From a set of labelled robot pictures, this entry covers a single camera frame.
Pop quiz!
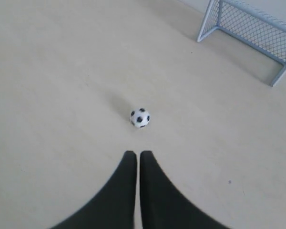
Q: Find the small white soccer goal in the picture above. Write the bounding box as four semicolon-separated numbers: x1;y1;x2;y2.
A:
196;0;286;86

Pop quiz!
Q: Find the black and white soccer ball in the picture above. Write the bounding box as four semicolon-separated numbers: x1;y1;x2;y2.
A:
130;108;150;128

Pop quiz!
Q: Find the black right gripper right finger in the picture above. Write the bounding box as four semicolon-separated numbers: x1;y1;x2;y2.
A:
140;151;227;229

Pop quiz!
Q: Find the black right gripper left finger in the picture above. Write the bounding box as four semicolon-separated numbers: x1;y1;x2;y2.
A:
53;151;137;229

